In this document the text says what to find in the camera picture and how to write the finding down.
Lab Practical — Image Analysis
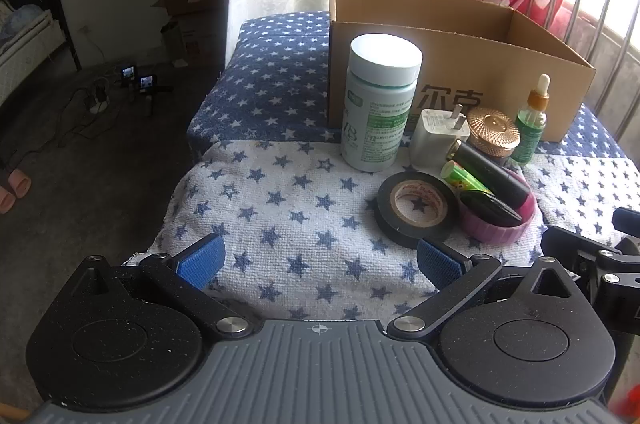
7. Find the white charger plug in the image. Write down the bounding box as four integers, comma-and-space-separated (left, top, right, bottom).
409, 105, 471, 169

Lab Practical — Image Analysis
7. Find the brown cardboard box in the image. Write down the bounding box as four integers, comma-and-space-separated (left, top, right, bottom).
327, 0, 598, 144

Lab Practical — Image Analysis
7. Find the black lipstick tube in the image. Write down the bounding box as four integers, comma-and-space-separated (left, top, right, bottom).
446, 140, 532, 207

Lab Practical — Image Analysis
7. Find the white star towel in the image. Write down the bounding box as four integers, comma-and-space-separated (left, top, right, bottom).
125, 139, 640, 322

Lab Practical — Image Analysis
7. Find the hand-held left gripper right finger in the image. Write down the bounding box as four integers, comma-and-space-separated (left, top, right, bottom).
387, 238, 576, 341

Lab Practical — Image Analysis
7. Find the white power strip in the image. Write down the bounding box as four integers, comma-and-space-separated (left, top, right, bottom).
85, 91, 111, 115

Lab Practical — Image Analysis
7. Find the bed with white mattress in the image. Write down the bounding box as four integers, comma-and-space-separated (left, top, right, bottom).
0, 0, 83, 105

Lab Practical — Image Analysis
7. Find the dark jar with gold lid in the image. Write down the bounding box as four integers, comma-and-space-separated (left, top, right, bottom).
467, 106, 522, 162

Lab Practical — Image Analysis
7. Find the green dropper bottle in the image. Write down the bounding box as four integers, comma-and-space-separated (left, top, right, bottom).
510, 74, 551, 166

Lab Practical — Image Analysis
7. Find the green glue stick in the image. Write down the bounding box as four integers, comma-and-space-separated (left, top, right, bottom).
440, 160, 493, 195

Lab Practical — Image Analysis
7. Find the black key fob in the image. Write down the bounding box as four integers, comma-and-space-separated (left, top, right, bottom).
459, 190, 523, 227

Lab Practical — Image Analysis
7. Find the closed cardboard box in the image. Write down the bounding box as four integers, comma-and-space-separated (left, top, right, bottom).
162, 16, 226, 62

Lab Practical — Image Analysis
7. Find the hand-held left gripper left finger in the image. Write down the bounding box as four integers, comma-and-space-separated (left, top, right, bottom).
75, 234, 261, 340

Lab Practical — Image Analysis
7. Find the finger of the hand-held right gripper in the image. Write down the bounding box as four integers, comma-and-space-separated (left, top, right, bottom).
612, 206, 640, 232
541, 226, 623, 267

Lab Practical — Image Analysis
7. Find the blue star blanket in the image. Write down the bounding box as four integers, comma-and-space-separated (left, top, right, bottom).
186, 11, 628, 165

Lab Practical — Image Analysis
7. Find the black tape roll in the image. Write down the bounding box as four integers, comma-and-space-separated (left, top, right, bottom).
376, 171, 461, 240

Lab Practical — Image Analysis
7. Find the white pill bottle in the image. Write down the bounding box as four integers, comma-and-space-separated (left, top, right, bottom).
341, 34, 423, 172

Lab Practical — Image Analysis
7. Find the pink plastic bowl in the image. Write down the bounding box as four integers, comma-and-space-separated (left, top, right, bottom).
457, 164, 538, 245

